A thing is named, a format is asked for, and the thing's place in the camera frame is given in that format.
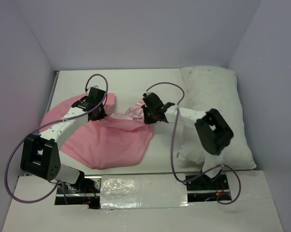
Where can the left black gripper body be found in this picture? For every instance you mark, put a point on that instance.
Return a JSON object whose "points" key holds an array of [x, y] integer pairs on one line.
{"points": [[101, 113]]}

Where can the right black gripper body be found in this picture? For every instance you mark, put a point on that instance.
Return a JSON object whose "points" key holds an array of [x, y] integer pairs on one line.
{"points": [[149, 117]]}

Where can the pink pillowcase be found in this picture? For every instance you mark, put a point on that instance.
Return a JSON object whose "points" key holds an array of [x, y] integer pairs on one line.
{"points": [[118, 140]]}

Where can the white pillow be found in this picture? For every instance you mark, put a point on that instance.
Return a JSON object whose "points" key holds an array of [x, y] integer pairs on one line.
{"points": [[209, 87]]}

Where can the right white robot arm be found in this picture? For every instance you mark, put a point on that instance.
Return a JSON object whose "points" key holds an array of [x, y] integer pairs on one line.
{"points": [[213, 131]]}

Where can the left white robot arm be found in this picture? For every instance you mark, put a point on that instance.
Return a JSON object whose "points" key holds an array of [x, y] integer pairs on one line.
{"points": [[40, 155]]}

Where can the silver tape patch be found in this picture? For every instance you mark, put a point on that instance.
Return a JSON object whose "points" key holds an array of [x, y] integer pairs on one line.
{"points": [[142, 191]]}

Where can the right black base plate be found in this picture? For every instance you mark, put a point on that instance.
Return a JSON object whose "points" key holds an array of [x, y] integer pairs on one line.
{"points": [[201, 191]]}

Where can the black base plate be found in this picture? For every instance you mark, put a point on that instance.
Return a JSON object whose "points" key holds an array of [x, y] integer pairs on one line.
{"points": [[201, 191], [87, 193]]}

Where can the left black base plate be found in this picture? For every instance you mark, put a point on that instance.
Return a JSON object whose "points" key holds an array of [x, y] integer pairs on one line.
{"points": [[87, 193]]}

